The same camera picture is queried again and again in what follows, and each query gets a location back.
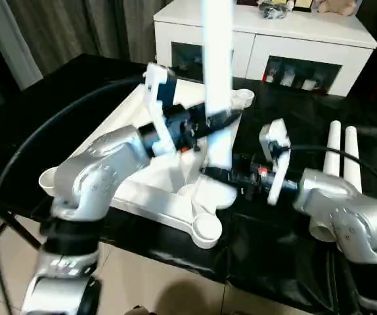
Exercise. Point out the white mug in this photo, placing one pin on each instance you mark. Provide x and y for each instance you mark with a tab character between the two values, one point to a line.
309	84

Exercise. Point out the white plastic table top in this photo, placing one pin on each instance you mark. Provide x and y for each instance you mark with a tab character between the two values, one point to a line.
162	206

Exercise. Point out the white plastic table leg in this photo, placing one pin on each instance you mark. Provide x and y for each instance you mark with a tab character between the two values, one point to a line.
352	157
333	147
218	65

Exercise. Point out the beige plush toy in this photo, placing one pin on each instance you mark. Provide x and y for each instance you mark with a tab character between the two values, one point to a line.
338	6

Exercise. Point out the white jar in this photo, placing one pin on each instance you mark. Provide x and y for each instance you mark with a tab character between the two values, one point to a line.
287	78

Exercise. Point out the black metal table frame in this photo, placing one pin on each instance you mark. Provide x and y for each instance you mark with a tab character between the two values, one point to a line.
21	229

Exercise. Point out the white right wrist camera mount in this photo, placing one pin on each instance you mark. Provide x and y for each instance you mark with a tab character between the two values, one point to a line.
275	138

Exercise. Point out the black work mat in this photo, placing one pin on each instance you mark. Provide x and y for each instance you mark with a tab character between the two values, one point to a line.
306	115

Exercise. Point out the black plastic bag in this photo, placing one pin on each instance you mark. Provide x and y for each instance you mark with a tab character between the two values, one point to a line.
274	11

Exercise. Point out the small picture frame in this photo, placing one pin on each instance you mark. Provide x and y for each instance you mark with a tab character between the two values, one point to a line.
303	4

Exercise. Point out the white sideboard cabinet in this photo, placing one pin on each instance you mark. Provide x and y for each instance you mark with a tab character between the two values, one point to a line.
274	42

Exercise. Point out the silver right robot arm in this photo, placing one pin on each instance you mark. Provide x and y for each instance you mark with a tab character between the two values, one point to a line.
339	210

